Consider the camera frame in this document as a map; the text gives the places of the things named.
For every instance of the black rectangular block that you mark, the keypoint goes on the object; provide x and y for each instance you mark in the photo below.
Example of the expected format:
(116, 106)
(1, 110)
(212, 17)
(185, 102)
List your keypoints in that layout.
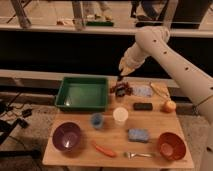
(143, 106)

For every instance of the yellow-orange fruit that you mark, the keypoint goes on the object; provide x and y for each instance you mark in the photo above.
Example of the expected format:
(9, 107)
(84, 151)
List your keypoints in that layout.
(169, 106)

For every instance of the yellow banana toy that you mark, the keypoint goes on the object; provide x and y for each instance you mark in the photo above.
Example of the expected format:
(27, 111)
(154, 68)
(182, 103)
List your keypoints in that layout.
(160, 91)

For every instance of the orange-red bowl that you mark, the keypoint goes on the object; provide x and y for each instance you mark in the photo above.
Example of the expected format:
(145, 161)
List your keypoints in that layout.
(171, 146)

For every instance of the dark red grapes toy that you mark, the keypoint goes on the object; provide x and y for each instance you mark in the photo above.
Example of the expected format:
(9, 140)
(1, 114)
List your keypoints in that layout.
(112, 89)

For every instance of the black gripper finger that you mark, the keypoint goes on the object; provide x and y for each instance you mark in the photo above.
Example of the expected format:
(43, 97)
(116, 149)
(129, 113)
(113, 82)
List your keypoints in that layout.
(120, 78)

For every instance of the purple bowl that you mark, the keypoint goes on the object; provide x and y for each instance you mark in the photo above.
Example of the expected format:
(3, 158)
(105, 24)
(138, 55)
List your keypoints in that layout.
(66, 137)

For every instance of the orange carrot toy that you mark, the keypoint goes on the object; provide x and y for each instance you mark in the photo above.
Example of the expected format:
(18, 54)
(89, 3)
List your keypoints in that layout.
(103, 150)

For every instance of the green plastic bin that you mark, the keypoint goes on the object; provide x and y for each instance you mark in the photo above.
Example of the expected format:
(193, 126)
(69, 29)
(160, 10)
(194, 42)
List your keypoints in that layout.
(82, 94)

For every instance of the blue plastic cup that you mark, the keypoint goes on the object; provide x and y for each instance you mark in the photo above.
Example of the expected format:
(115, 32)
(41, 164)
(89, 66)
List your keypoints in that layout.
(97, 120)

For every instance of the yellow-white gripper body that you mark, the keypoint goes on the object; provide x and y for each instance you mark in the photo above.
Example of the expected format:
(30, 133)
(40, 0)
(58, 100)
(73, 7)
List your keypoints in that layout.
(127, 66)

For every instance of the white plastic cup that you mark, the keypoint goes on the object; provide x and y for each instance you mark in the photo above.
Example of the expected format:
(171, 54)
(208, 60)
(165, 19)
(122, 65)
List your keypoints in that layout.
(120, 116)

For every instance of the silver fork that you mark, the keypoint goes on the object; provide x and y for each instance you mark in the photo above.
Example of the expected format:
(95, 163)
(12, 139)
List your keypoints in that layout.
(132, 155)

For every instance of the blue sponge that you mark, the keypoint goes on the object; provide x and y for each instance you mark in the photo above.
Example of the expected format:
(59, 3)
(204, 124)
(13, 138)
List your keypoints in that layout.
(138, 135)

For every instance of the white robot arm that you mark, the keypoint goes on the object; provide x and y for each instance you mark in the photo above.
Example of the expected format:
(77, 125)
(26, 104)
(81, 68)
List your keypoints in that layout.
(195, 83)

